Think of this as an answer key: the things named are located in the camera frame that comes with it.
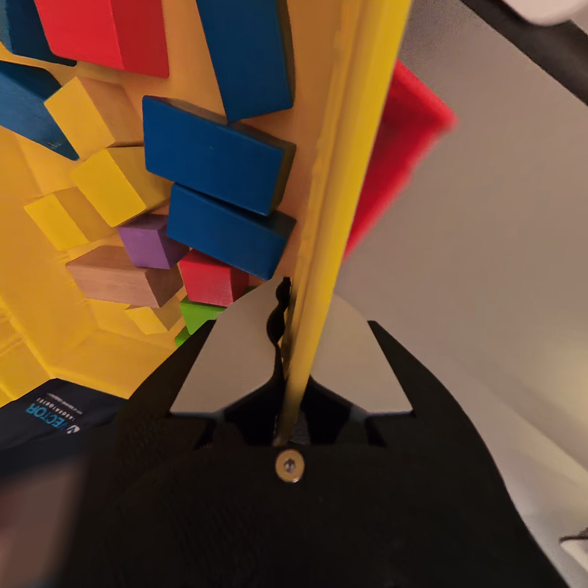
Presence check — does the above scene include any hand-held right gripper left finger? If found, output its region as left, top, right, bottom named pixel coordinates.
left=169, top=276, right=293, bottom=423

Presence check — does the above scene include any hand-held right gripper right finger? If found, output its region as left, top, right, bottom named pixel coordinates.
left=303, top=294, right=414, bottom=419

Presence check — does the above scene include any red cube block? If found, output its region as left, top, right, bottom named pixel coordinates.
left=178, top=249, right=251, bottom=308

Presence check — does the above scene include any small yellow wooden cube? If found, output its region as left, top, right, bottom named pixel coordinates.
left=124, top=299, right=184, bottom=336

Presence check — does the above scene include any purple wooden cube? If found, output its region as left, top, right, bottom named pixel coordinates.
left=117, top=213, right=190, bottom=270

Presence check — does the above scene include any natural wood rectangular block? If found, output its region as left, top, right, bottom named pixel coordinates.
left=66, top=246, right=184, bottom=309

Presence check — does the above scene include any red plastic bin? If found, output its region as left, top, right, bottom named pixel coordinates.
left=342, top=60, right=458, bottom=263

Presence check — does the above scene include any blue wooden cuboid block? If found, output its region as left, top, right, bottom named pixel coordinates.
left=141, top=96, right=297, bottom=217

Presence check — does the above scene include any yellow plastic bin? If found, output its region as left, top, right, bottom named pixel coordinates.
left=0, top=0, right=412, bottom=447

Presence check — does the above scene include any navy half-round wooden block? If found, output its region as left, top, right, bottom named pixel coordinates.
left=195, top=0, right=295, bottom=123

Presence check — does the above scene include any dark blue wedge block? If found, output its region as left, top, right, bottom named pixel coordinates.
left=0, top=62, right=81, bottom=161

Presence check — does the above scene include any red wooden block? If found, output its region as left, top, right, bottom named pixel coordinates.
left=34, top=0, right=171, bottom=79

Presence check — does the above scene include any large blue wooden block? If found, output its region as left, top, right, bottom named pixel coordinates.
left=0, top=0, right=76, bottom=67

